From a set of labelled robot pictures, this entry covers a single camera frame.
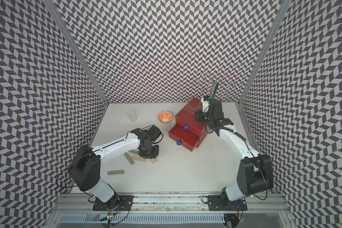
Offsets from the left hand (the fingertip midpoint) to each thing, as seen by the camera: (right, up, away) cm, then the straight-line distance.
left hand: (154, 158), depth 83 cm
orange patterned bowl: (+4, +24, +23) cm, 33 cm away
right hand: (+25, +26, +3) cm, 36 cm away
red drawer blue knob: (+19, +19, -2) cm, 27 cm away
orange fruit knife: (0, -1, -1) cm, 1 cm away
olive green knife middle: (-17, -2, +6) cm, 18 cm away
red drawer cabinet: (+21, +15, +4) cm, 26 cm away
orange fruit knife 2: (-12, -2, +8) cm, 14 cm away
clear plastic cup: (-22, +26, +25) cm, 42 cm away
